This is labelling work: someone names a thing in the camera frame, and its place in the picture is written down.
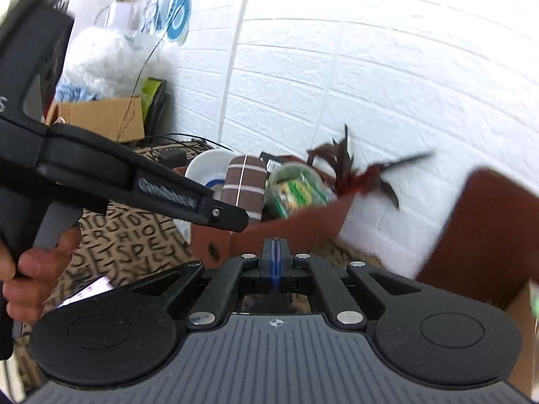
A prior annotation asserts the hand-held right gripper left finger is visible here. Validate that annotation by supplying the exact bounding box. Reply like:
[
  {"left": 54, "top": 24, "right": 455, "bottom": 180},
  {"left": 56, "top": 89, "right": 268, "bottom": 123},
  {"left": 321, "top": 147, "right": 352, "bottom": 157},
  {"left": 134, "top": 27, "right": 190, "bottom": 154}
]
[{"left": 128, "top": 238, "right": 275, "bottom": 332}]

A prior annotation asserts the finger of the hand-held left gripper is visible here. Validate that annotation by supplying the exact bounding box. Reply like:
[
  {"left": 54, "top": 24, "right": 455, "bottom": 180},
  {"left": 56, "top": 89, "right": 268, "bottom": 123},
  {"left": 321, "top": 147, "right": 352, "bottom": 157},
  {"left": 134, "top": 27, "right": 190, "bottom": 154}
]
[{"left": 202, "top": 196, "right": 250, "bottom": 234}]

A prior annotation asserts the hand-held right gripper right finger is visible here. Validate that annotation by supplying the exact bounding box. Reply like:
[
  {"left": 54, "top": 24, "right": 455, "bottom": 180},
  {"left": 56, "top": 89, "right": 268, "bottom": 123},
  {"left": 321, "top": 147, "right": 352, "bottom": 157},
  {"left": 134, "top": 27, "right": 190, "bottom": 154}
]
[{"left": 274, "top": 238, "right": 422, "bottom": 331}]

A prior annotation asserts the brown storage box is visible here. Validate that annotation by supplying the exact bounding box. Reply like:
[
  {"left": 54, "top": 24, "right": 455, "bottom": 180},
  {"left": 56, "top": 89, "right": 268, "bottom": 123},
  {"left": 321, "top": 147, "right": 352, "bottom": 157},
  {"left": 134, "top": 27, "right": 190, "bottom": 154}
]
[{"left": 172, "top": 166, "right": 356, "bottom": 268}]

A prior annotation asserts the person's left hand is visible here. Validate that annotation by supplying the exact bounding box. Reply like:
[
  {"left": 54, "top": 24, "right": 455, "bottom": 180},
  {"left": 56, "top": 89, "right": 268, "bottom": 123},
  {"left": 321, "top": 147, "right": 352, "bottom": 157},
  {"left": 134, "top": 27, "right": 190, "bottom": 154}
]
[{"left": 0, "top": 225, "right": 82, "bottom": 326}]

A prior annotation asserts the brown plaid roll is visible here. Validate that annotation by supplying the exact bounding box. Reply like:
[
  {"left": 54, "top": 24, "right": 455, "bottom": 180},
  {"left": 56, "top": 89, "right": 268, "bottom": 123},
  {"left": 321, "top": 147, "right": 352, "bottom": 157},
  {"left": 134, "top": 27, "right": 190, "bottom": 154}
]
[{"left": 221, "top": 156, "right": 268, "bottom": 222}]

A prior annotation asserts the open cardboard box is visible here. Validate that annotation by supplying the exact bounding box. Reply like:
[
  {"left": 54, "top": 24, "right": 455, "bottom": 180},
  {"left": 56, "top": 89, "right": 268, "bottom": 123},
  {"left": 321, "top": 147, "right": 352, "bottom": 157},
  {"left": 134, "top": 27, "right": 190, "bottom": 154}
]
[{"left": 46, "top": 97, "right": 146, "bottom": 143}]

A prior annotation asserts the white bowl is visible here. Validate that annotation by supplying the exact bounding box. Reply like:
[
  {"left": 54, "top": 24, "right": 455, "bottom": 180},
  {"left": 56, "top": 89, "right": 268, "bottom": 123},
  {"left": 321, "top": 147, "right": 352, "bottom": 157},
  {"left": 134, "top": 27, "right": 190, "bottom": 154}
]
[{"left": 185, "top": 149, "right": 236, "bottom": 190}]

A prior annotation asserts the black packet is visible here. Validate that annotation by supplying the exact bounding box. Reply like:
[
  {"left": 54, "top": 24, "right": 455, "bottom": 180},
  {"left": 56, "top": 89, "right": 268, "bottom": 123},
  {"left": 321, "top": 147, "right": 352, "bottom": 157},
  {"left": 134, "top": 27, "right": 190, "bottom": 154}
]
[{"left": 259, "top": 151, "right": 284, "bottom": 173}]

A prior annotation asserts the clear tape roll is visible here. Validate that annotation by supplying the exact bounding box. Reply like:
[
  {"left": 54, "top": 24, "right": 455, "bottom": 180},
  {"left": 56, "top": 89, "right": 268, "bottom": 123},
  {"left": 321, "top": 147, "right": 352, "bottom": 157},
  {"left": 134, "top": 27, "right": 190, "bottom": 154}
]
[{"left": 267, "top": 163, "right": 331, "bottom": 220}]

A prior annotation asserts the blue fluffy cloth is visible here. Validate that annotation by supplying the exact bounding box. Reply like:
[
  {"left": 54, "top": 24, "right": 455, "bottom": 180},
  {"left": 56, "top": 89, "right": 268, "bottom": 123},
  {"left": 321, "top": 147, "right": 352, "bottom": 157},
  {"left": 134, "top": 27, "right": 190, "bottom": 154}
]
[{"left": 55, "top": 82, "right": 92, "bottom": 104}]

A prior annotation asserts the letter printed blanket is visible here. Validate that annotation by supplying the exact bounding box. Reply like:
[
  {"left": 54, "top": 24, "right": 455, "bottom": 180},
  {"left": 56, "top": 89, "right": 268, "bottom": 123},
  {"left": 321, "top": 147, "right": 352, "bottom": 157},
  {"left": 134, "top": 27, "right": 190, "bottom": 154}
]
[{"left": 17, "top": 143, "right": 382, "bottom": 388}]

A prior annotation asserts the yellow green bag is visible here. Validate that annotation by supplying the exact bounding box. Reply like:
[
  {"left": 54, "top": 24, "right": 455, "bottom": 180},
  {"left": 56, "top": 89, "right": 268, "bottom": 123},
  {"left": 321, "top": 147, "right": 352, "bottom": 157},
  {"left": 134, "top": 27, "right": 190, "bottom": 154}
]
[{"left": 141, "top": 78, "right": 164, "bottom": 119}]

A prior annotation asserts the white plastic bag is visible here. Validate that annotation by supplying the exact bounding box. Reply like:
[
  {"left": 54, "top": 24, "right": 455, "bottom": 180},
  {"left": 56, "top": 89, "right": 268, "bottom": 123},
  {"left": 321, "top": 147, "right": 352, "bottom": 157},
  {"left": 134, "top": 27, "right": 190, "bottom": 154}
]
[{"left": 63, "top": 25, "right": 178, "bottom": 102}]

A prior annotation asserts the red feather duster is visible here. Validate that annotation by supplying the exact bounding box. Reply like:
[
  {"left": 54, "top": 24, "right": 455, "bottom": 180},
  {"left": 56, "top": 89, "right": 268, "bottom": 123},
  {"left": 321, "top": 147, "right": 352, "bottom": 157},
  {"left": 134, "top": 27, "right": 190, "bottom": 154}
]
[{"left": 307, "top": 124, "right": 434, "bottom": 210}]

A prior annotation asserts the white orange medicine box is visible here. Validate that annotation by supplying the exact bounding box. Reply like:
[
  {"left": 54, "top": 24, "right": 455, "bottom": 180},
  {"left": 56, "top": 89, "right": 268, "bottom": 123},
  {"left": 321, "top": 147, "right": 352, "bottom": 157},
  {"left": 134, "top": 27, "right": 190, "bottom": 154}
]
[{"left": 57, "top": 275, "right": 115, "bottom": 309}]

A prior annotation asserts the plant in white pot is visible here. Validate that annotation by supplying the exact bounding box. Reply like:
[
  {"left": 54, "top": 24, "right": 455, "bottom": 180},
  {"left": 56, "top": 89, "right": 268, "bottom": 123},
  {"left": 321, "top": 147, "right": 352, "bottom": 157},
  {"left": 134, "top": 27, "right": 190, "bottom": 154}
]
[{"left": 105, "top": 0, "right": 147, "bottom": 31}]

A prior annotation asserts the blue paper fan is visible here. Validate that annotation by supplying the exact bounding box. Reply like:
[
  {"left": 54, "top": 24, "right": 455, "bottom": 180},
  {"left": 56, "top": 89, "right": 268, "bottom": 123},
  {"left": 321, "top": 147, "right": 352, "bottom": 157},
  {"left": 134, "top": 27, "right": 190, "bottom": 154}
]
[{"left": 165, "top": 0, "right": 193, "bottom": 45}]

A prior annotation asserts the black cable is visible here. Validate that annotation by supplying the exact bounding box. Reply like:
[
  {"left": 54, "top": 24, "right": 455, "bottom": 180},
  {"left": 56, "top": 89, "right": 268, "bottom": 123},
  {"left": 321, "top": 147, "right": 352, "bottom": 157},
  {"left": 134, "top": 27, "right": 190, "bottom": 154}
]
[{"left": 126, "top": 134, "right": 233, "bottom": 153}]

